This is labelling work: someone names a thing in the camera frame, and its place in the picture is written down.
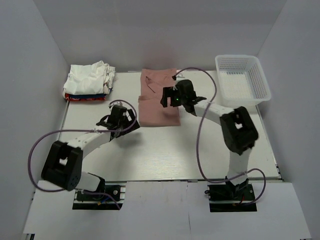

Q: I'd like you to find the pink t-shirt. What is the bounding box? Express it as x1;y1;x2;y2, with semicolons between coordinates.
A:
138;68;181;127

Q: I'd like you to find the red blue folded shirt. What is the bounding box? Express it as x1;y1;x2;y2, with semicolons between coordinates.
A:
62;88;108;102

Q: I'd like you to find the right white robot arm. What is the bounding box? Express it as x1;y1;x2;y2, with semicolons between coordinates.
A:
160;79;259;200

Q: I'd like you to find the white plastic mesh basket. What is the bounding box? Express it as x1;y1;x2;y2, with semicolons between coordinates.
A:
215;54;272;108

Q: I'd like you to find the white t-shirt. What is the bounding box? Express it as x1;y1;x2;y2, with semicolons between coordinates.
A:
63;60;116;95

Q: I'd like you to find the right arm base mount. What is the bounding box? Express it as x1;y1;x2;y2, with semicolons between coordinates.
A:
204;184;257;213

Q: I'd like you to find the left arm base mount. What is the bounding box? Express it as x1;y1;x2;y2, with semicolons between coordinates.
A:
72;182;126;211

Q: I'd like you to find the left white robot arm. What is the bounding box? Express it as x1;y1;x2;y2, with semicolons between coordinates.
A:
41;105;140;200

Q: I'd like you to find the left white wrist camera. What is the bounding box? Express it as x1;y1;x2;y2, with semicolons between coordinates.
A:
109;100;123;111

